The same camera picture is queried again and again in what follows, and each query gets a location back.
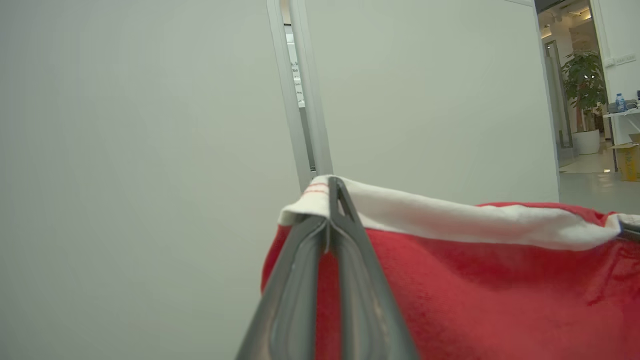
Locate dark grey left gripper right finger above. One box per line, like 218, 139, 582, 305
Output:
327, 176, 420, 360

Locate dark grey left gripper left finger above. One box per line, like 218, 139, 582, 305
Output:
235, 215, 329, 360

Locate red shorts white stripes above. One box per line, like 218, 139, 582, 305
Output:
260, 175, 640, 360

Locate yellow cardboard box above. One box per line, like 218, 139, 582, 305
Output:
607, 134, 640, 182

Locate white side table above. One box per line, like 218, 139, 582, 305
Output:
602, 107, 640, 173

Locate potted green plant white pot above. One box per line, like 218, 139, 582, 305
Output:
561, 50, 608, 156

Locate glass door metal frame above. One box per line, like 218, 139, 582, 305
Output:
544, 40, 575, 151

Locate grey partition post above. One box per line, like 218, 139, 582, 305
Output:
266, 0, 313, 191
290, 0, 335, 177

